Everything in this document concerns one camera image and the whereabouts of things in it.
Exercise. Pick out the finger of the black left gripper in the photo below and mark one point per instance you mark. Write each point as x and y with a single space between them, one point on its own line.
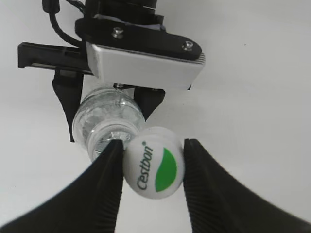
148 99

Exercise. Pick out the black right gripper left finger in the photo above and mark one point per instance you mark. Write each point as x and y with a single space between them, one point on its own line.
90 204

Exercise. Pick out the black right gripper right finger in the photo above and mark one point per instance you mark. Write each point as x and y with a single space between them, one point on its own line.
218 203

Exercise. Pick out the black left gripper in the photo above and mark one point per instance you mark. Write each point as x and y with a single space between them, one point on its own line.
70 65

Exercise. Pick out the clear plastic water bottle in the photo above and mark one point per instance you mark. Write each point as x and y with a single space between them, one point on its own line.
106 114

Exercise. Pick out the white green bottle cap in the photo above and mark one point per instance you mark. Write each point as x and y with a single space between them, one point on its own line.
153 163

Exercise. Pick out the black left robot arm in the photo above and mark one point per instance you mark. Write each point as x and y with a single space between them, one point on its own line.
133 11

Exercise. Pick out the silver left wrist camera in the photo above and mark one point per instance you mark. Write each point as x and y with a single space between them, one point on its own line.
138 56

